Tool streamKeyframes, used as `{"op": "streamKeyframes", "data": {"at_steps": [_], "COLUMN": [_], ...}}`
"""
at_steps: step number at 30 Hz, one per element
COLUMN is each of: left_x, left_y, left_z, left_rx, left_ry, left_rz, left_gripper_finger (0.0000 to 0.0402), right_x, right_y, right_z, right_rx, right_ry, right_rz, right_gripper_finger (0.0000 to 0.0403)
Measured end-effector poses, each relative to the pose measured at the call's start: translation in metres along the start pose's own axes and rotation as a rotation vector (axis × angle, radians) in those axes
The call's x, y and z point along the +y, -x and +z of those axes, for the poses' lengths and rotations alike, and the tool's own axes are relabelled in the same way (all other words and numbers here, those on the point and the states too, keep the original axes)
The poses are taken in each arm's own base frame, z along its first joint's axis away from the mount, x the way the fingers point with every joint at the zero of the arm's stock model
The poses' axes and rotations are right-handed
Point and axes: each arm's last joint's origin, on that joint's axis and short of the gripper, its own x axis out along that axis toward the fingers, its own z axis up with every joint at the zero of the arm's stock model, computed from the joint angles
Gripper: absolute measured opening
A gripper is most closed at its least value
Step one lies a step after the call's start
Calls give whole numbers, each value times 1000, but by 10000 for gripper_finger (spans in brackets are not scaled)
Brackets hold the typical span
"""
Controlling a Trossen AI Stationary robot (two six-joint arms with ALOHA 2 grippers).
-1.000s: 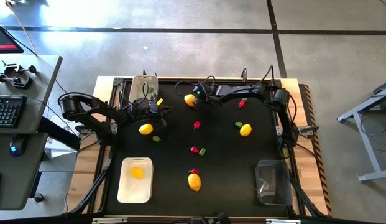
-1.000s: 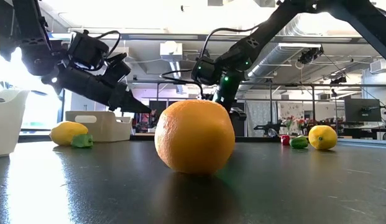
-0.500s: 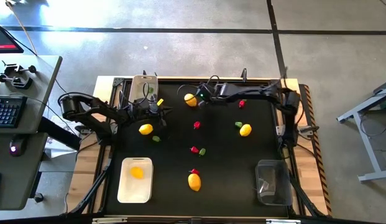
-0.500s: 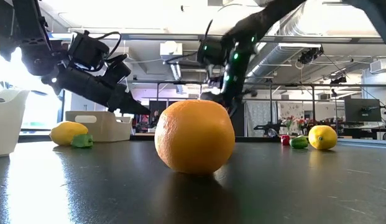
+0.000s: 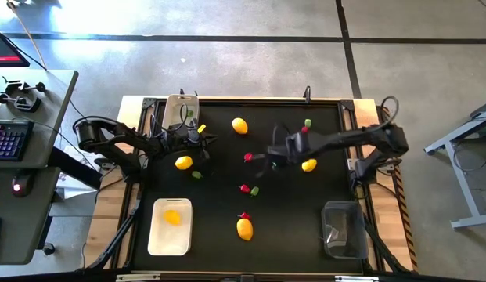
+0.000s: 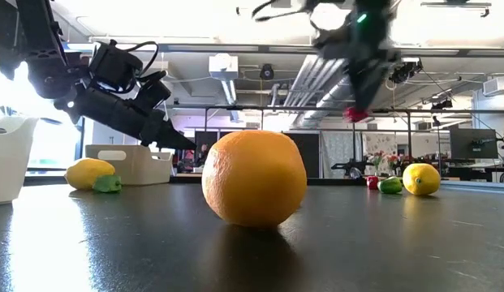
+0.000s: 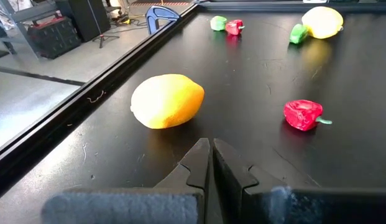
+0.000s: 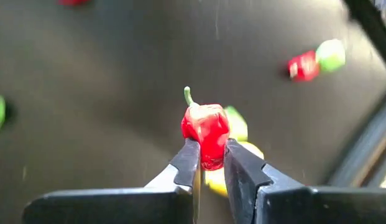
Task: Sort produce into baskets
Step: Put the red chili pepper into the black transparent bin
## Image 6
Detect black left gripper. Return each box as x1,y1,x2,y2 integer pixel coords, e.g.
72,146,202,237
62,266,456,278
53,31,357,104
54,87,197,151

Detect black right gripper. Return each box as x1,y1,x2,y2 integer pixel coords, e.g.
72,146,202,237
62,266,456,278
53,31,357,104
344,56,394,111

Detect small green bell pepper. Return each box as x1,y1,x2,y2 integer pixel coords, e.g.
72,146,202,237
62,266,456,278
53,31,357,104
377,176,403,195
92,174,123,194

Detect orange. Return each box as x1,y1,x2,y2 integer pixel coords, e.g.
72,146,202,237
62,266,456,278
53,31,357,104
201,129,308,228

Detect yellow lemon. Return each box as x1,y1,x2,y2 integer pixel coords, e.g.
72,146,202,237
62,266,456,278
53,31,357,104
64,157,117,191
402,162,442,197

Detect person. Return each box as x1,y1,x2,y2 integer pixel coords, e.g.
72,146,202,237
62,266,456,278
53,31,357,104
196,142,210,171

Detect small white plastic basket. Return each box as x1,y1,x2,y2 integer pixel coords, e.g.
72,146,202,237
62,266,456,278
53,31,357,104
84,144,174,187

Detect black ceiling spotlight cluster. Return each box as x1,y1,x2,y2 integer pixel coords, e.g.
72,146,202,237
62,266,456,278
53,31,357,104
391,60,424,84

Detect white patterned curtain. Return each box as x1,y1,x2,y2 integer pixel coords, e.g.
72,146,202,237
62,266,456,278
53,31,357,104
321,130,411,179

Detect flowers in vase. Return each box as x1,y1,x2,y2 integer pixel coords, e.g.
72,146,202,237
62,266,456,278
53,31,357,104
387,152,403,177
367,150,386,178

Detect black clamp stand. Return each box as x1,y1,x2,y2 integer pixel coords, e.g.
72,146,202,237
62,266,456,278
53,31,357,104
331,160,368,180

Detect black partition panel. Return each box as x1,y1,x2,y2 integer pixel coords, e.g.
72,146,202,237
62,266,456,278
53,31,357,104
194,130,321,179

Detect white ceiling box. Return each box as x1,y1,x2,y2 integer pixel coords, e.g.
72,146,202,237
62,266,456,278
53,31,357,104
209,53,239,81

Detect dark background monitor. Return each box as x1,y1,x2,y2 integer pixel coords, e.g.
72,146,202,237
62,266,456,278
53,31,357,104
450,128,499,160

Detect grey overhead beam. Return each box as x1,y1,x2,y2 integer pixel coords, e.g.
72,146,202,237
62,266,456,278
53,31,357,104
88,36,504,57

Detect ceiling light bar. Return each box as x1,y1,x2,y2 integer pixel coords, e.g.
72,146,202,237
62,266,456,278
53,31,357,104
420,0,493,18

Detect white air conditioner unit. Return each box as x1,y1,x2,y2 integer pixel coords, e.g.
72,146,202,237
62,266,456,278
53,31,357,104
482,75,504,97

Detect large white plastic basket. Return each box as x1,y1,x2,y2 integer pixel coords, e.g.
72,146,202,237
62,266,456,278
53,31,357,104
0,116,40,206

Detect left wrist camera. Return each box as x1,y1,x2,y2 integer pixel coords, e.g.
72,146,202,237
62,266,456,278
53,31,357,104
136,71,172,111

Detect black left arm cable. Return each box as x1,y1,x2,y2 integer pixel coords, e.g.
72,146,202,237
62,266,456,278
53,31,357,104
121,40,161,76

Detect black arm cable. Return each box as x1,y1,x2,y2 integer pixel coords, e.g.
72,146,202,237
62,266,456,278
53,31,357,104
251,0,317,24
121,40,161,76

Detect black metal rack frame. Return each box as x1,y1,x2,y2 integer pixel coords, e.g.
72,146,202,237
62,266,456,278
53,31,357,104
166,104,504,179

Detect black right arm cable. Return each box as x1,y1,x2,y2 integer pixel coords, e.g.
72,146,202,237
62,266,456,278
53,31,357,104
251,0,317,24

